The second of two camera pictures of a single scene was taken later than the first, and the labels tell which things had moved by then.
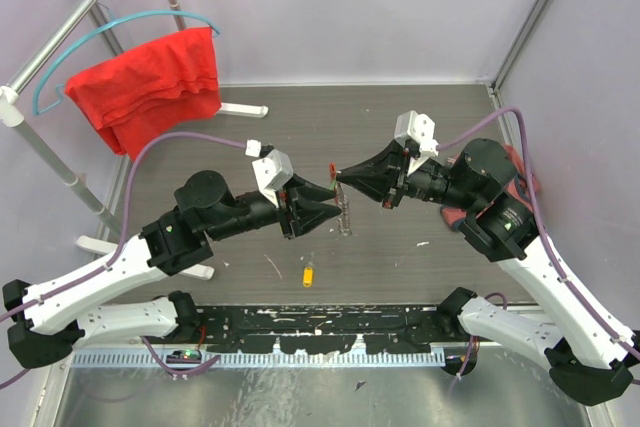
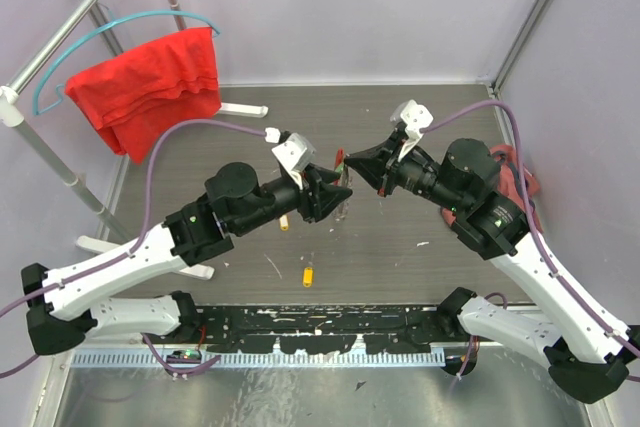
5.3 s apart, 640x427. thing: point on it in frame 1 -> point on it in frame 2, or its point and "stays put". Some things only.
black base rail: [331, 328] stays put
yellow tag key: [308, 277] stays put
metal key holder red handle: [341, 200] -> [339, 159]
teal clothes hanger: [60, 100] stays put
